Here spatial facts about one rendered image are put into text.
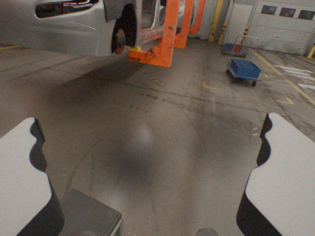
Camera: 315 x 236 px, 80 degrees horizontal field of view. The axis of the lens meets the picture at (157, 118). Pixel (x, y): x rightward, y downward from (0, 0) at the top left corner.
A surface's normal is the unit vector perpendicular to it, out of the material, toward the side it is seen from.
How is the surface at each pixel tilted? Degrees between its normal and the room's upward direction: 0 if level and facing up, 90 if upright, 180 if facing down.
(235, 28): 90
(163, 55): 90
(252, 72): 90
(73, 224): 0
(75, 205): 0
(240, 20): 90
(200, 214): 0
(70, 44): 107
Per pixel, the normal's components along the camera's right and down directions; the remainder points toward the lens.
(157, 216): 0.12, -0.86
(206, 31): -0.22, 0.46
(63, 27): 0.25, 0.51
